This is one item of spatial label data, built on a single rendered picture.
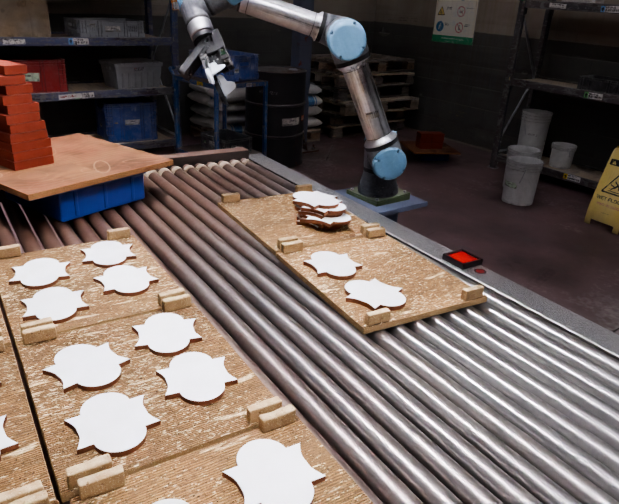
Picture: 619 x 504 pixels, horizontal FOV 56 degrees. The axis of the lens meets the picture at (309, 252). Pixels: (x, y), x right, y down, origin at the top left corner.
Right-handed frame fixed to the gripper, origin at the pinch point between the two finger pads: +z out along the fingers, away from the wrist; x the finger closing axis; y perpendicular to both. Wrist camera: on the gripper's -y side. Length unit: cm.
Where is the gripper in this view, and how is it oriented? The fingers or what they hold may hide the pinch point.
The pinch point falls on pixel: (219, 97)
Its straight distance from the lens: 178.3
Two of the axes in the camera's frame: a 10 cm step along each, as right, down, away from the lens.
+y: 9.2, -3.8, -0.6
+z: 3.6, 9.1, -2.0
